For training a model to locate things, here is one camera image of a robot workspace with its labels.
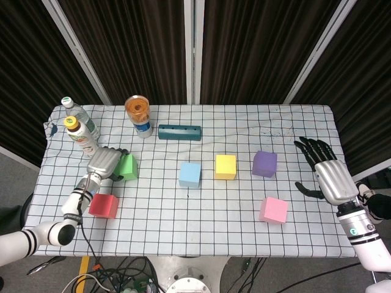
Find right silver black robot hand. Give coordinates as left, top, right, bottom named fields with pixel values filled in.
left=293, top=136, right=360, bottom=206

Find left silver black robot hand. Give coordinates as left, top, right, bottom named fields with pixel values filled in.
left=86, top=146, right=130, bottom=183

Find green foam cube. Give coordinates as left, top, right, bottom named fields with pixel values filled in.
left=117, top=153, right=140, bottom=181

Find red foam cube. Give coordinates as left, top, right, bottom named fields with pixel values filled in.
left=89, top=194, right=120, bottom=220

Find purple foam cube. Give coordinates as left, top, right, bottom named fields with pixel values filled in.
left=252, top=150, right=278, bottom=178

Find light blue foam cube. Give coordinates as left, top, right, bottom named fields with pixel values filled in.
left=178, top=162, right=202, bottom=188

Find yellow foam cube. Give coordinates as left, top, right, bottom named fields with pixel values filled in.
left=214, top=154, right=238, bottom=180

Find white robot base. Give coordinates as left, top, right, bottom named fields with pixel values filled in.
left=146, top=255, right=230, bottom=293

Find pink foam cube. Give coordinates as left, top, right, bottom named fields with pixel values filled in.
left=258, top=197, right=290, bottom=225

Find white black sneaker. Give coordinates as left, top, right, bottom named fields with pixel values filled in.
left=355, top=182, right=376, bottom=210

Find white tea drink bottle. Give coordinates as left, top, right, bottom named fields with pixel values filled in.
left=63, top=116, right=103, bottom=160

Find clear water bottle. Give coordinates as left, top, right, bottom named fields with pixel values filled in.
left=60, top=96, right=101, bottom=146

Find black trouser leg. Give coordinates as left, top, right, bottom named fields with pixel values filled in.
left=365, top=194, right=391, bottom=224

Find blue white drink can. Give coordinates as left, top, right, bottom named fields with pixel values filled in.
left=133, top=120, right=153, bottom=139

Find clear jar orange rubber bands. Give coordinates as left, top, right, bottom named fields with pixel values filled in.
left=124, top=95, right=151, bottom=125

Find teal rectangular holder block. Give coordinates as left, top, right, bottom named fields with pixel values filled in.
left=158, top=124, right=202, bottom=142

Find yellow floor tape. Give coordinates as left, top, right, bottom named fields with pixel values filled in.
left=73, top=255, right=92, bottom=293

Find white black checkered tablecloth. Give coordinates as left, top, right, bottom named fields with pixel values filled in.
left=13, top=104, right=363, bottom=258

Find white partition foot rail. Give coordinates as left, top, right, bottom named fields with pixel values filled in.
left=0, top=145, right=40, bottom=169
left=351, top=166, right=391, bottom=183

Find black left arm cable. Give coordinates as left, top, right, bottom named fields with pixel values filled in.
left=76, top=179, right=103, bottom=269

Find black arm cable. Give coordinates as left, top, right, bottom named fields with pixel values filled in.
left=76, top=179, right=103, bottom=269
left=287, top=262, right=377, bottom=292

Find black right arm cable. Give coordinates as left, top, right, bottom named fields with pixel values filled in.
left=287, top=262, right=377, bottom=292

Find black floor cable tangle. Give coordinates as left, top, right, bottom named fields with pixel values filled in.
left=225, top=258, right=268, bottom=293
left=62, top=256, right=161, bottom=293

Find white partition post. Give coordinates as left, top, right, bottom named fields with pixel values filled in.
left=282, top=0, right=358, bottom=104
left=183, top=0, right=205, bottom=104
left=41, top=0, right=112, bottom=105

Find white floor cable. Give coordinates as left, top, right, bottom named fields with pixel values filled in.
left=65, top=273, right=112, bottom=293

